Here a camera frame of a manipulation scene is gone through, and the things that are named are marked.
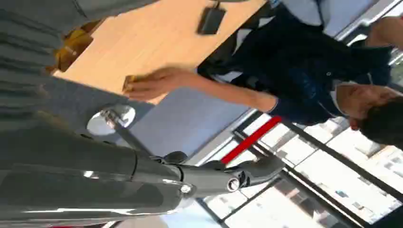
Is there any person's hand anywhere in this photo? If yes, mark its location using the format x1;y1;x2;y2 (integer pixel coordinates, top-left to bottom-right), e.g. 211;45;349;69
123;66;198;102

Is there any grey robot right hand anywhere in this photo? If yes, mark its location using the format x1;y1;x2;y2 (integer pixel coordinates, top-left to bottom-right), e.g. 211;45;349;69
0;75;286;228

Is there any black device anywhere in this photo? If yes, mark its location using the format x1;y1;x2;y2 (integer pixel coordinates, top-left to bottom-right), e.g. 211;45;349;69
196;6;227;36

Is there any red bar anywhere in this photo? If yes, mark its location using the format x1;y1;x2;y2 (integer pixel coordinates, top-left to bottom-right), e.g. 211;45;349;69
220;115;283;165

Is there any person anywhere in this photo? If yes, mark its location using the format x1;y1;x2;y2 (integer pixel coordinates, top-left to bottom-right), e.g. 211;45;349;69
196;0;403;151

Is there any black window frame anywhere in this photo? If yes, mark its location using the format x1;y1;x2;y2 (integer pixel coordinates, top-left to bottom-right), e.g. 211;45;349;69
195;110;403;228

